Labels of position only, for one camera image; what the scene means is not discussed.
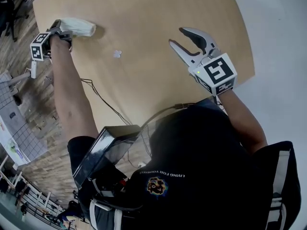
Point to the person's right forearm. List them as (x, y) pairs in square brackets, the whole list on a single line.
[(242, 123)]

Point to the black chest-mounted screen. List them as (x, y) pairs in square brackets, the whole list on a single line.
[(100, 152)]

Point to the person's left forearm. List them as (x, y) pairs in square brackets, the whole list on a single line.
[(69, 92)]

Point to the white power strip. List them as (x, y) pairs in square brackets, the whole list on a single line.
[(33, 69)]

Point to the light wooden table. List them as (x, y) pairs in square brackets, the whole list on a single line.
[(144, 80)]

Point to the white power adapter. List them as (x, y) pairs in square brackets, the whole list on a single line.
[(141, 164)]

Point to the white cleaning cloth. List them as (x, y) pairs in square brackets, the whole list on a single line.
[(79, 26)]

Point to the small white paper scrap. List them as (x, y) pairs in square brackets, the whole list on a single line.
[(117, 53)]

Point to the black office chair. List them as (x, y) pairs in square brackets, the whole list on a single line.
[(12, 13)]

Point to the table with checked cloth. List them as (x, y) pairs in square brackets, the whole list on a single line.
[(14, 118)]

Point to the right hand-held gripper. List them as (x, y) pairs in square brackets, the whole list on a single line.
[(216, 71)]

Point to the person's black shirt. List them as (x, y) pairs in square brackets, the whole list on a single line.
[(204, 164)]

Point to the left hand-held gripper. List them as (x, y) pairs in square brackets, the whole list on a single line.
[(38, 47)]

